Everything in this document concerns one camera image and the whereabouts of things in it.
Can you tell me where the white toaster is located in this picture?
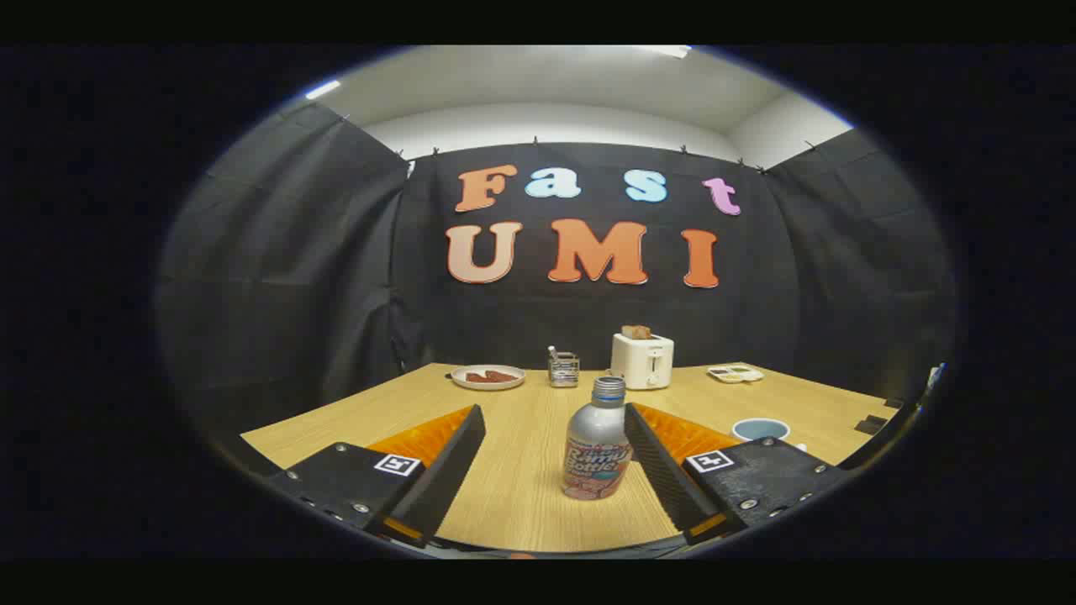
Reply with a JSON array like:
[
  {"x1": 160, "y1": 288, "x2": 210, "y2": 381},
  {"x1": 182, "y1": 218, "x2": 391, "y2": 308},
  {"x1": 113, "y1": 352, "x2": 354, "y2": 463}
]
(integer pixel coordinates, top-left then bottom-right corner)
[{"x1": 610, "y1": 333, "x2": 675, "y2": 391}]

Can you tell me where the white round plate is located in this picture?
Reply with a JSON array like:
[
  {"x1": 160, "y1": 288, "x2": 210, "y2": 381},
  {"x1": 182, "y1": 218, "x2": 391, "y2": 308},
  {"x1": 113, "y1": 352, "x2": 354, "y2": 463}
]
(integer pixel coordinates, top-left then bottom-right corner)
[{"x1": 451, "y1": 365, "x2": 526, "y2": 392}]

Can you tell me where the silver juice bottle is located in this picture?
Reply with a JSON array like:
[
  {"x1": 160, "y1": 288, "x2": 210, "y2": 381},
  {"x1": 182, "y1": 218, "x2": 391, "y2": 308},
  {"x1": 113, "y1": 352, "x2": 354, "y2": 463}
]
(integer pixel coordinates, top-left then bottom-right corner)
[{"x1": 562, "y1": 376, "x2": 633, "y2": 502}]

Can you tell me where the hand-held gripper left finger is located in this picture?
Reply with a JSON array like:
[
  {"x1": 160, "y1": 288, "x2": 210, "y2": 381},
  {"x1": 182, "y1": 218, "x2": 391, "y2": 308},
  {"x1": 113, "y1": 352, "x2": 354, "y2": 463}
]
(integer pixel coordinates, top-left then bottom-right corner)
[{"x1": 267, "y1": 404, "x2": 487, "y2": 549}]

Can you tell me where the white cup with blue inside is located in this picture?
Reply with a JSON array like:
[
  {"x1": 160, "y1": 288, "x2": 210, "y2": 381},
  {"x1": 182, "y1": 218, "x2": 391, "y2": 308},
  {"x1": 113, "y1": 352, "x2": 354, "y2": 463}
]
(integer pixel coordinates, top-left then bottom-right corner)
[{"x1": 731, "y1": 417, "x2": 808, "y2": 453}]

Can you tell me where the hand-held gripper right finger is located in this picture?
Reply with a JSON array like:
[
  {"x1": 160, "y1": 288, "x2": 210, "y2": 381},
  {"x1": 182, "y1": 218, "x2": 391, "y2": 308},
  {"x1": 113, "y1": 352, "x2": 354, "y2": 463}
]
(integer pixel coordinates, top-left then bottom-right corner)
[{"x1": 624, "y1": 402, "x2": 850, "y2": 545}]

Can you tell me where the wooden table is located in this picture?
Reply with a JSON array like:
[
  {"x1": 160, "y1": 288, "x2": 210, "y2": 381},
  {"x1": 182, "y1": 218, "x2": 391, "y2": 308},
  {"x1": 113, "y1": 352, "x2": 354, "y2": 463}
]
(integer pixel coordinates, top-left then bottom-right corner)
[{"x1": 240, "y1": 362, "x2": 905, "y2": 554}]

